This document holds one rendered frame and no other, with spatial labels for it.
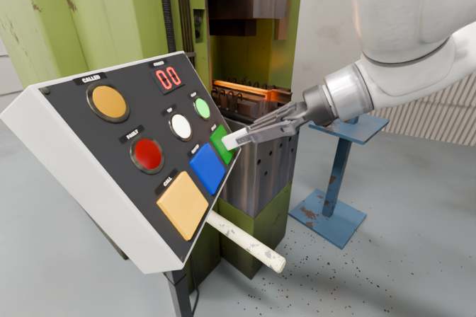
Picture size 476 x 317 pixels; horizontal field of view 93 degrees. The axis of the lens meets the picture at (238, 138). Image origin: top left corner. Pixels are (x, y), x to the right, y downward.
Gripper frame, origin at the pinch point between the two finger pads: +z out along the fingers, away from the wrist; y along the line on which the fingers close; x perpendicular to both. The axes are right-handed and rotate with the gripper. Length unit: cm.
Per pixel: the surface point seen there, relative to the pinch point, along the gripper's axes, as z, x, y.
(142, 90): 3.8, 17.8, -13.1
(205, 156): 3.1, 2.4, -9.5
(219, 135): 3.5, 2.5, -0.4
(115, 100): 3.4, 18.0, -19.3
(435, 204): -58, -152, 122
